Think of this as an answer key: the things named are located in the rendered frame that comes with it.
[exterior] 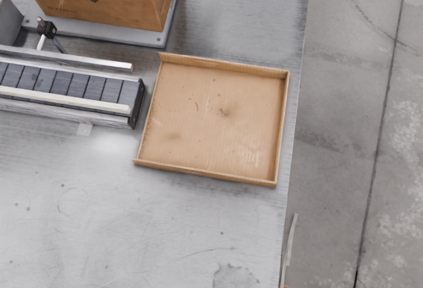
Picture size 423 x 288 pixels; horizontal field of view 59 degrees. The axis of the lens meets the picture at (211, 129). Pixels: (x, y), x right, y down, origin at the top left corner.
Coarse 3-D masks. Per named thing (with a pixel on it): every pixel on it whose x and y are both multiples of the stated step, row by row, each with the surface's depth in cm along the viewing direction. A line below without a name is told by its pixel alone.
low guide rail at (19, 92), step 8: (0, 88) 78; (8, 88) 78; (16, 88) 78; (24, 96) 79; (32, 96) 78; (40, 96) 77; (48, 96) 77; (56, 96) 77; (64, 96) 77; (72, 104) 78; (80, 104) 77; (88, 104) 76; (96, 104) 76; (104, 104) 76; (112, 104) 76; (120, 104) 76; (120, 112) 77; (128, 112) 77
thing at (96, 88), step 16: (0, 64) 84; (16, 64) 84; (0, 80) 83; (16, 80) 83; (32, 80) 82; (48, 80) 82; (64, 80) 82; (80, 80) 82; (96, 80) 82; (112, 80) 82; (0, 96) 81; (16, 96) 81; (80, 96) 81; (96, 96) 81; (112, 96) 81; (128, 96) 81; (96, 112) 81; (112, 112) 79
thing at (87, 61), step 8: (0, 48) 76; (8, 48) 76; (16, 48) 76; (24, 48) 76; (32, 56) 76; (40, 56) 75; (48, 56) 75; (56, 56) 75; (64, 56) 75; (72, 56) 75; (80, 56) 75; (88, 64) 75; (96, 64) 74; (104, 64) 74; (112, 64) 74; (120, 64) 74; (128, 64) 74
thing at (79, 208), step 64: (192, 0) 95; (256, 0) 94; (64, 64) 89; (256, 64) 88; (0, 128) 84; (64, 128) 84; (0, 192) 79; (64, 192) 79; (128, 192) 78; (192, 192) 78; (256, 192) 78; (0, 256) 75; (64, 256) 74; (128, 256) 74; (192, 256) 74; (256, 256) 73
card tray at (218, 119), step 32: (192, 64) 87; (224, 64) 85; (160, 96) 85; (192, 96) 85; (224, 96) 85; (256, 96) 85; (160, 128) 83; (192, 128) 83; (224, 128) 82; (256, 128) 82; (160, 160) 80; (192, 160) 80; (224, 160) 80; (256, 160) 80
